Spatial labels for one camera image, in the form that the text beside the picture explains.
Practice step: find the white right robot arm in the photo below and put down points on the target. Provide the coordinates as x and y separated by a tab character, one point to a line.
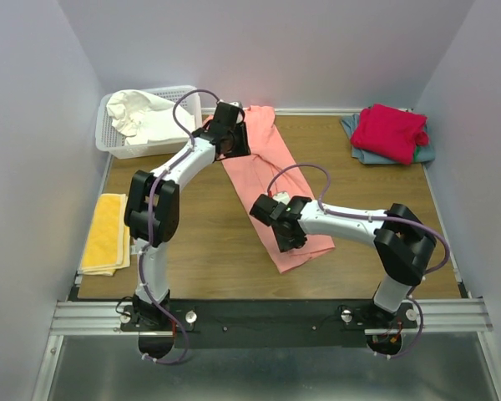
404	245

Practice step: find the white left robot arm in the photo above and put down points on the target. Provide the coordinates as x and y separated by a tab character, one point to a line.
152	212

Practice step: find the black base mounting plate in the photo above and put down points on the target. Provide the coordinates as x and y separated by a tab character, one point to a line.
207	324

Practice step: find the white cloth in basket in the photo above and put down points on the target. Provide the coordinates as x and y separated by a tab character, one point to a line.
143	118

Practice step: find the folded green t shirt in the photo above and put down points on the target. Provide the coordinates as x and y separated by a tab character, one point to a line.
416	154

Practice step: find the aluminium frame rail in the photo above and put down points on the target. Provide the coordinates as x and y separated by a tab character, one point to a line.
439	316

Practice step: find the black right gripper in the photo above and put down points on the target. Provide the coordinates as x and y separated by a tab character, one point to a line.
285	245

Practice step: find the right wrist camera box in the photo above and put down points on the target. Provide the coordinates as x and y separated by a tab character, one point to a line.
282	197

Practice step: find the pink t shirt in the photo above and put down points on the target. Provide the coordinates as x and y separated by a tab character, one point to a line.
253	175

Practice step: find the folded red t shirt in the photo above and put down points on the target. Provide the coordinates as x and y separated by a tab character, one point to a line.
391	133

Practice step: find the folded yellow towel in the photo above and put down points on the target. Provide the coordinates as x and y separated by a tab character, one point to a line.
108	244

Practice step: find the folded blue t shirt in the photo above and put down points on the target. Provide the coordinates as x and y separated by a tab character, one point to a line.
350	122

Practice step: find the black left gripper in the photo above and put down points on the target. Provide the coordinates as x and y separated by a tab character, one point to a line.
243	149

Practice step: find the white plastic basket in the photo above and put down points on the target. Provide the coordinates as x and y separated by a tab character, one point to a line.
108	139

